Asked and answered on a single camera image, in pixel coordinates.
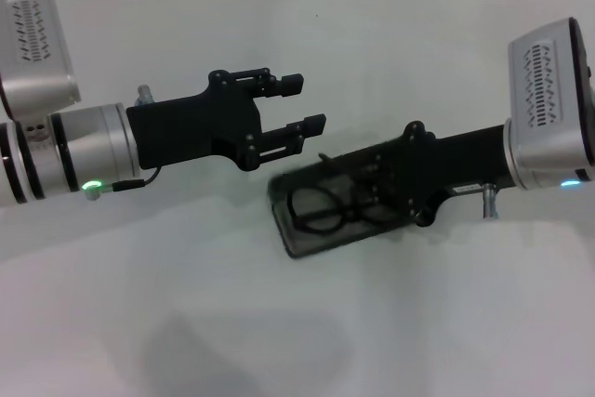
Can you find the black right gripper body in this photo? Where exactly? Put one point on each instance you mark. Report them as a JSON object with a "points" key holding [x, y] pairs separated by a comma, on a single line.
{"points": [[465, 160]]}

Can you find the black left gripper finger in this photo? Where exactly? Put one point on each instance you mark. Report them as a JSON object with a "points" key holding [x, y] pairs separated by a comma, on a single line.
{"points": [[294, 84], [315, 123]]}

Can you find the black glasses case grey lining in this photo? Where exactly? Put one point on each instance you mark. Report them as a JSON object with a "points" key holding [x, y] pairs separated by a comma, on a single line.
{"points": [[321, 241]]}

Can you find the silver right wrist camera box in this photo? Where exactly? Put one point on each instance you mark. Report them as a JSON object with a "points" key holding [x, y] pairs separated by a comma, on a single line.
{"points": [[544, 81]]}

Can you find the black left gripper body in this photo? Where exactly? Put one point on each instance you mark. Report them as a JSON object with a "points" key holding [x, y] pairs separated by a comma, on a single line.
{"points": [[195, 127]]}

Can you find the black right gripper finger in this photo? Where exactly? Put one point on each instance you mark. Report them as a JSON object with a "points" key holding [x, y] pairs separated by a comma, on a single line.
{"points": [[381, 194], [379, 162]]}

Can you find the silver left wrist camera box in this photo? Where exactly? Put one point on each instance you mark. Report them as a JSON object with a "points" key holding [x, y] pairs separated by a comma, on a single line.
{"points": [[37, 85]]}

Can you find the translucent left gripper plug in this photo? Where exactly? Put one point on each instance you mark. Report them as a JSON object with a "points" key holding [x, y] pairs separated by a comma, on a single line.
{"points": [[144, 94]]}

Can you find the black round glasses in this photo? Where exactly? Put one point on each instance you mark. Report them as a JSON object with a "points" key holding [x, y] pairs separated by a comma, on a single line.
{"points": [[349, 216]]}

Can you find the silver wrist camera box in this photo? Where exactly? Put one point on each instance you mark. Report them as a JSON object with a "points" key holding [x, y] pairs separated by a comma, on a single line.
{"points": [[37, 85], [544, 81]]}

